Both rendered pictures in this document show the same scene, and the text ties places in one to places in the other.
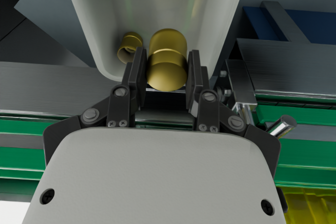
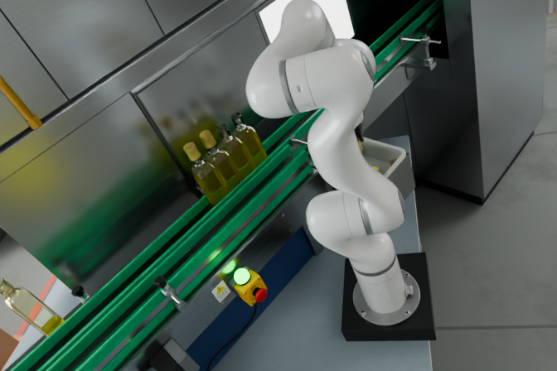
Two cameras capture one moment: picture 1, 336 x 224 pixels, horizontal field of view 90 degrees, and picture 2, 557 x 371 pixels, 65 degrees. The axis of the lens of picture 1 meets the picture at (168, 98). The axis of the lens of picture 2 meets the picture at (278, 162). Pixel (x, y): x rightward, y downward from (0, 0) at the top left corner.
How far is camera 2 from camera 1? 1.29 m
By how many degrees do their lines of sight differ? 24
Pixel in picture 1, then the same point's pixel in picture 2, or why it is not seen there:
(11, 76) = (377, 107)
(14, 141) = not seen: hidden behind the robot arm
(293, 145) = (302, 161)
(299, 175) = (274, 162)
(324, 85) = (301, 195)
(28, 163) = not seen: hidden behind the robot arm
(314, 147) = (297, 166)
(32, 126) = not seen: hidden behind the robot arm
